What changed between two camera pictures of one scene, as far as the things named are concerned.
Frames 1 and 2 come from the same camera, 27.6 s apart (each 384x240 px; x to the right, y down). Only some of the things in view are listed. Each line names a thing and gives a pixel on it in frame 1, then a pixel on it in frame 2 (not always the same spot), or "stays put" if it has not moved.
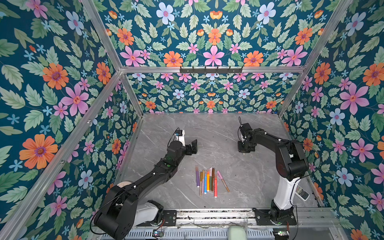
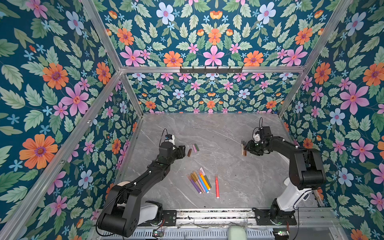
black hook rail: x=211 y=70 stays put
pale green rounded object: x=237 y=232 stays put
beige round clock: x=123 y=183 stays put
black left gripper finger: x=194 y=146 to x=181 y=152
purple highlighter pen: x=197 y=176 to x=194 y=184
